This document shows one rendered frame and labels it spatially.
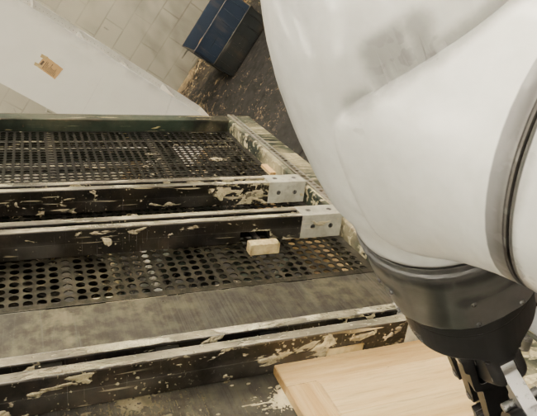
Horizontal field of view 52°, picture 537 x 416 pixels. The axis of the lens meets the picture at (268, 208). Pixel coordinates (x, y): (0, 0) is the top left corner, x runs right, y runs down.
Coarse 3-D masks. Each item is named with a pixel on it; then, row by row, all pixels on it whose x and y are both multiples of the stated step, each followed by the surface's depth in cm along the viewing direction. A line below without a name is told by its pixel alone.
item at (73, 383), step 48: (192, 336) 95; (240, 336) 98; (288, 336) 98; (336, 336) 101; (384, 336) 106; (0, 384) 80; (48, 384) 83; (96, 384) 86; (144, 384) 89; (192, 384) 93
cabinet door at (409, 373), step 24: (312, 360) 101; (336, 360) 102; (360, 360) 102; (384, 360) 103; (408, 360) 104; (432, 360) 105; (288, 384) 94; (312, 384) 95; (336, 384) 96; (360, 384) 97; (384, 384) 97; (408, 384) 98; (432, 384) 99; (456, 384) 100; (312, 408) 90; (336, 408) 90; (360, 408) 91; (384, 408) 92; (408, 408) 93; (432, 408) 93; (456, 408) 94
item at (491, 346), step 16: (528, 304) 30; (496, 320) 29; (512, 320) 29; (528, 320) 30; (416, 336) 33; (432, 336) 31; (448, 336) 30; (464, 336) 29; (480, 336) 29; (496, 336) 29; (512, 336) 30; (448, 352) 31; (464, 352) 31; (480, 352) 30; (496, 352) 30; (512, 352) 31; (480, 368) 34; (496, 368) 31; (496, 384) 32
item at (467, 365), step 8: (520, 344) 34; (456, 360) 35; (464, 360) 34; (472, 360) 34; (464, 368) 34; (472, 368) 34; (472, 376) 35; (472, 384) 36; (480, 384) 36; (488, 384) 36; (480, 392) 37; (488, 392) 37; (496, 392) 37; (504, 392) 37; (480, 400) 39; (488, 400) 37; (496, 400) 38; (504, 400) 38; (488, 408) 38; (496, 408) 38
